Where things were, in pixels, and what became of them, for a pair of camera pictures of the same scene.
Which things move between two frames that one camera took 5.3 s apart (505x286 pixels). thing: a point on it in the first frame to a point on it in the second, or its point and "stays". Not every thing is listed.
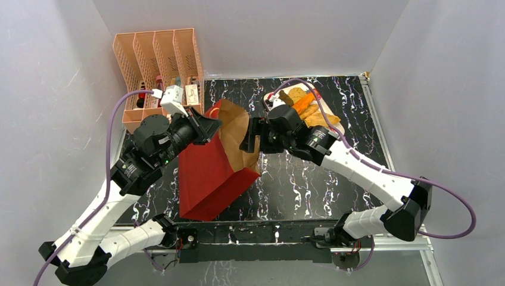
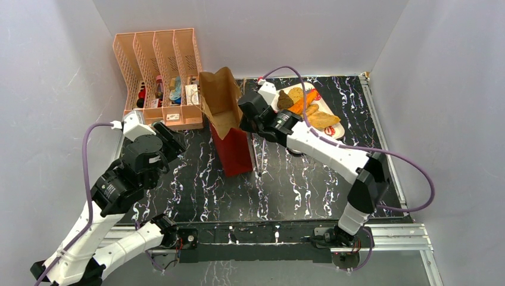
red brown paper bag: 214,169 to 220,93
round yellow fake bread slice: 296,93 stays
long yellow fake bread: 312,109 stays
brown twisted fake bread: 285,98 stays
